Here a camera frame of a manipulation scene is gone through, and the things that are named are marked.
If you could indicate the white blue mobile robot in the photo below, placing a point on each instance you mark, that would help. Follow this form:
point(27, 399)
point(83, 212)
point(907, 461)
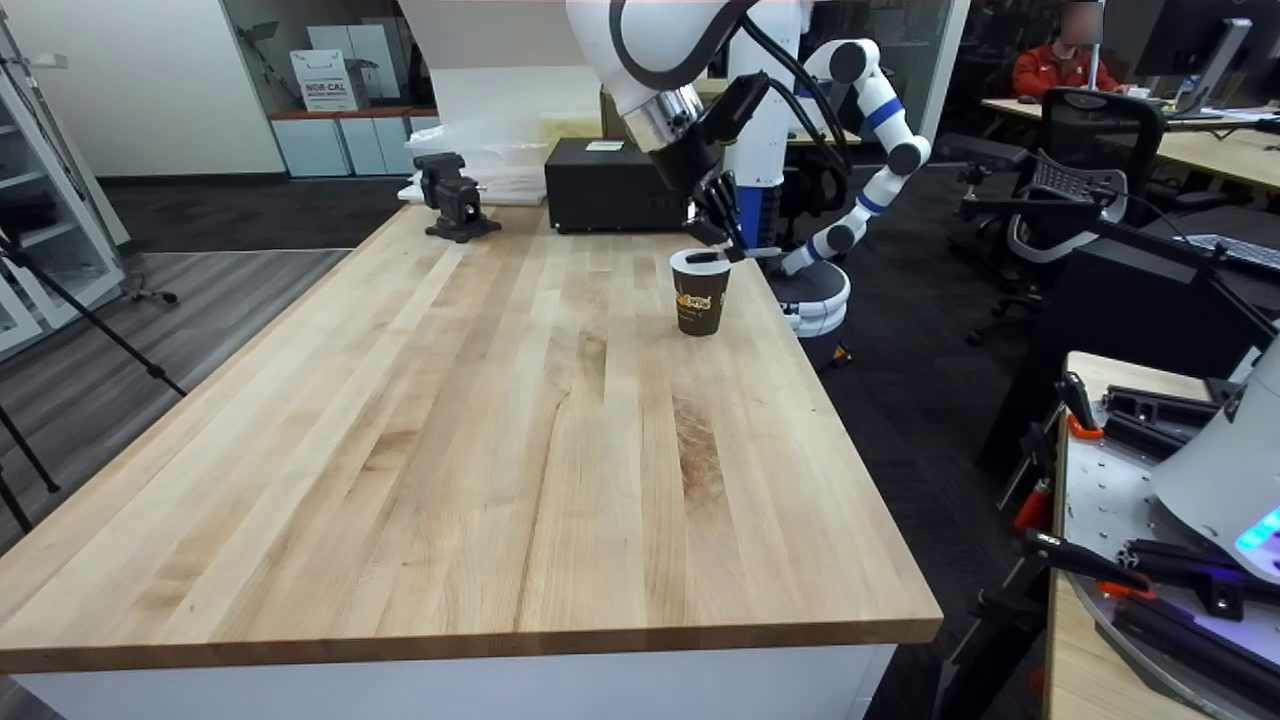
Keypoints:
point(765, 135)

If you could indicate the person in red shirt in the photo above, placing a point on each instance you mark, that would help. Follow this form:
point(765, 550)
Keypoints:
point(1067, 66)

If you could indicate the long black clamp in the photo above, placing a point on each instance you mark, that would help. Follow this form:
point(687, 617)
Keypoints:
point(1186, 654)

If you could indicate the white paper sign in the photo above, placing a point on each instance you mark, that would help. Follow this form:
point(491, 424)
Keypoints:
point(326, 82)

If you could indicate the black camera tripod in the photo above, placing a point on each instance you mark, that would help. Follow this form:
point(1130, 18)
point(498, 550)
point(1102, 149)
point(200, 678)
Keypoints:
point(102, 324)
point(31, 446)

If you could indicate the wooden workbench with clamps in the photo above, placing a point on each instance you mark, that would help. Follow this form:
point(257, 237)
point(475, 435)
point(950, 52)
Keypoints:
point(1084, 664)

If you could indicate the small black clamp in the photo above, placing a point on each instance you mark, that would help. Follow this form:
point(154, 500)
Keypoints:
point(1152, 417)

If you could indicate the grey device with screen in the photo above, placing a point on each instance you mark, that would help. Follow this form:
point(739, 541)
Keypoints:
point(1226, 467)

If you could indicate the black side table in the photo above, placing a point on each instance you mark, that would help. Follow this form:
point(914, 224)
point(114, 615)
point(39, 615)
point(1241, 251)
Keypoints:
point(1144, 306)

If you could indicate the black electronic control box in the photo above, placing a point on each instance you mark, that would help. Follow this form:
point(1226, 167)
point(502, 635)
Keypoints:
point(607, 186)

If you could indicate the black bar clamp orange trigger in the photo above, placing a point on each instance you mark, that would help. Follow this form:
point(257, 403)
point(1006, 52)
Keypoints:
point(1081, 407)

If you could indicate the grey metal plate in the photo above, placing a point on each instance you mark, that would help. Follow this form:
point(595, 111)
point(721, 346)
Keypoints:
point(1113, 495)

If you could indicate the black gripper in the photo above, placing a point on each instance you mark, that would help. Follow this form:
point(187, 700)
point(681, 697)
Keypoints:
point(696, 161)

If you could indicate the white low cabinet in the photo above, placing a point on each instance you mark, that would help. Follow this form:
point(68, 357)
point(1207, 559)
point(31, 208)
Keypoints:
point(346, 145)

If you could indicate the wooden office desk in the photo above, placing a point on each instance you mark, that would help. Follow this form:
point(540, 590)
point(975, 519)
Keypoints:
point(1226, 155)

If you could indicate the black bench vise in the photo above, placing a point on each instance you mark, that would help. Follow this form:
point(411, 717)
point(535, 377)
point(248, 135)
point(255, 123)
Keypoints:
point(453, 199)

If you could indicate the brown paper coffee cup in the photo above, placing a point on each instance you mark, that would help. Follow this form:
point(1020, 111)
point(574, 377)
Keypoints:
point(701, 303)

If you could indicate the large black bar clamp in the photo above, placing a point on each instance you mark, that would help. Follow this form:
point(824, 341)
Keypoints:
point(995, 641)

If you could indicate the black mesh office chair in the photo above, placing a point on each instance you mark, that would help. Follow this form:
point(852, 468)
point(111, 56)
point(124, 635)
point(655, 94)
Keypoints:
point(1084, 145)

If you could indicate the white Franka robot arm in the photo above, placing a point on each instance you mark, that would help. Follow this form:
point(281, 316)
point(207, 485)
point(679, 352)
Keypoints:
point(664, 43)

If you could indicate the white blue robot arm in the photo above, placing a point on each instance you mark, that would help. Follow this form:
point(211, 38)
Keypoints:
point(881, 113)

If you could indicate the white metal shelf rack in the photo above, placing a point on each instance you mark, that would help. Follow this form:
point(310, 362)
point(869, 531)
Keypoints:
point(53, 203)

